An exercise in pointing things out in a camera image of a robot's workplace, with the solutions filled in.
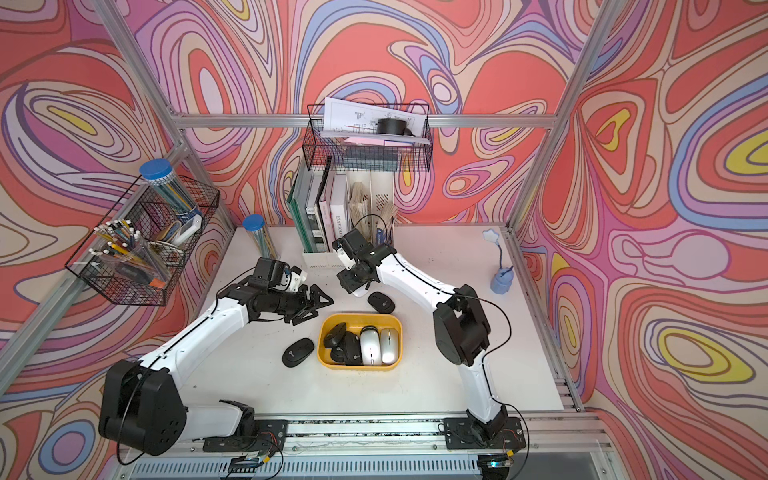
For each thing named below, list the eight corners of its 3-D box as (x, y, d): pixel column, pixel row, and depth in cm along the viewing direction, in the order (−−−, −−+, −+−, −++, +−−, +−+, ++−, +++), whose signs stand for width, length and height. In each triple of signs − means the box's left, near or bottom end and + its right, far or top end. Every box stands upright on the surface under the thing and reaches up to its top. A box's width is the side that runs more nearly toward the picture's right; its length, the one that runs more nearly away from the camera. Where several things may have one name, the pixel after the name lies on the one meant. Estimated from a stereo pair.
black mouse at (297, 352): (288, 371, 85) (286, 368, 83) (279, 357, 88) (277, 354, 86) (318, 349, 90) (316, 346, 88) (308, 336, 92) (306, 333, 90)
